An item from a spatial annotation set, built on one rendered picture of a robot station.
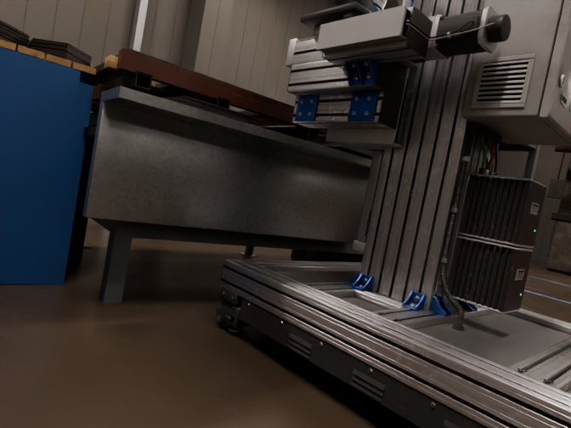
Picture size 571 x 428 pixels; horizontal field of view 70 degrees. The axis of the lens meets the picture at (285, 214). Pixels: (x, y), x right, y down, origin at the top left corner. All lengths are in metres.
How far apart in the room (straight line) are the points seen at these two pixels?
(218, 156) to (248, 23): 3.63
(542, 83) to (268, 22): 4.30
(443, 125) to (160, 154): 0.88
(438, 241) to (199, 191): 0.80
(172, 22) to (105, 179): 3.29
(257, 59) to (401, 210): 3.95
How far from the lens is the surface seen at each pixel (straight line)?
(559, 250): 7.81
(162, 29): 4.45
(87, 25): 4.19
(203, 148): 1.46
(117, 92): 1.22
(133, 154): 1.38
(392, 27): 1.06
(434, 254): 1.22
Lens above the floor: 0.49
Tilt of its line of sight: 3 degrees down
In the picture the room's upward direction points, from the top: 11 degrees clockwise
